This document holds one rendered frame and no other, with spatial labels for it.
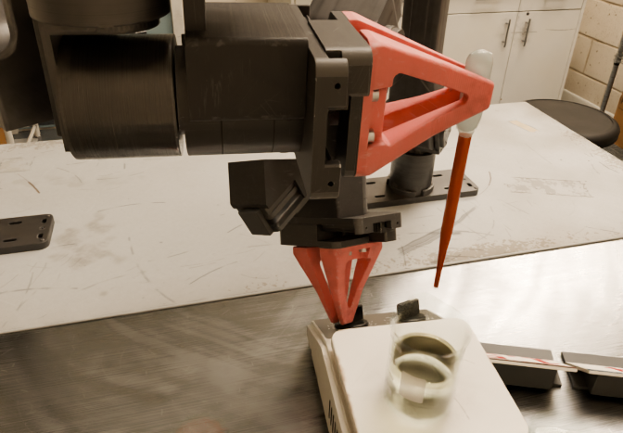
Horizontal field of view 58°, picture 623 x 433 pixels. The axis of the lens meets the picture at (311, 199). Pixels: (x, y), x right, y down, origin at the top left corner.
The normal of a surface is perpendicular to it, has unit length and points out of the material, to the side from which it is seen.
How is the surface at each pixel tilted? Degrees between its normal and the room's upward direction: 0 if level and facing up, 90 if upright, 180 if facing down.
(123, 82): 57
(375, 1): 36
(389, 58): 91
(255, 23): 2
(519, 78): 90
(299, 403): 0
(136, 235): 0
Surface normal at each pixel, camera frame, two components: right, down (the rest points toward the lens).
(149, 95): 0.17, 0.18
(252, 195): -0.68, 0.07
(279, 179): 0.73, -0.01
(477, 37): 0.26, 0.50
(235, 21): 0.04, -0.85
